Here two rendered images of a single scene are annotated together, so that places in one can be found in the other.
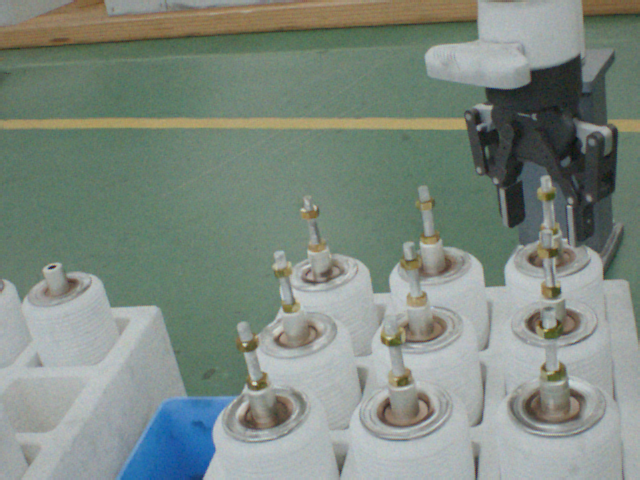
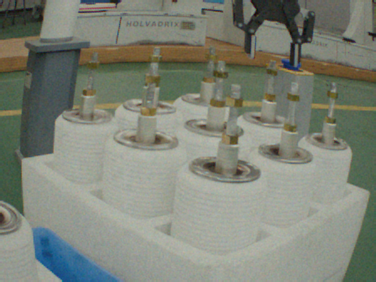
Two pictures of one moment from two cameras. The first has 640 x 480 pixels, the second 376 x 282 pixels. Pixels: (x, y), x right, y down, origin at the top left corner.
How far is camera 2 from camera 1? 0.83 m
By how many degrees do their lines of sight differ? 62
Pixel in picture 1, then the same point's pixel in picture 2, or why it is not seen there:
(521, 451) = (338, 159)
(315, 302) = (107, 130)
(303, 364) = (180, 152)
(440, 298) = (177, 122)
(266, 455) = (263, 186)
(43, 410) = not seen: outside the picture
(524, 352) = (276, 132)
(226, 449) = (237, 190)
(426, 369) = (246, 146)
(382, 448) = (305, 168)
